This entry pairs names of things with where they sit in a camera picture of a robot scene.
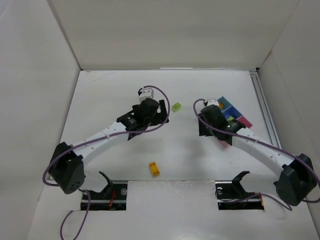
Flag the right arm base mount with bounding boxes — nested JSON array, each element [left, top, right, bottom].
[[214, 171, 265, 211]]

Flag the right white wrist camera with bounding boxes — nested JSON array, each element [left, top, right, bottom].
[[204, 98, 220, 108]]

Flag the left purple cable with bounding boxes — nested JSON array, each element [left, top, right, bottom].
[[42, 85, 172, 240]]

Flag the blue container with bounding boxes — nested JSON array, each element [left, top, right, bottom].
[[218, 96, 232, 111]]

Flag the aluminium rail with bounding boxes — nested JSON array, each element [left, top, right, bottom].
[[249, 70, 282, 148]]

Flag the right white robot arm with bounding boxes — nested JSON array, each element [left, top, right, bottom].
[[200, 105, 320, 206]]

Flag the orange long lego brick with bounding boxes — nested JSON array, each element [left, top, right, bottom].
[[149, 162, 160, 177]]

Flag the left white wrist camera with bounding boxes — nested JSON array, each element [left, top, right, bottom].
[[138, 87, 154, 103]]

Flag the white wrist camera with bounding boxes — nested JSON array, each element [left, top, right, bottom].
[[138, 87, 154, 103], [204, 98, 220, 108]]

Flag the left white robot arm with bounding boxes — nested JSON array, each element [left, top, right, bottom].
[[44, 97, 169, 195]]

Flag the lime lego brick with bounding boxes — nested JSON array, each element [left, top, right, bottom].
[[171, 102, 182, 112]]

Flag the pink container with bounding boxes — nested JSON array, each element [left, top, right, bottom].
[[219, 115, 253, 148]]

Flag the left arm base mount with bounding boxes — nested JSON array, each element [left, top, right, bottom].
[[80, 171, 128, 211]]

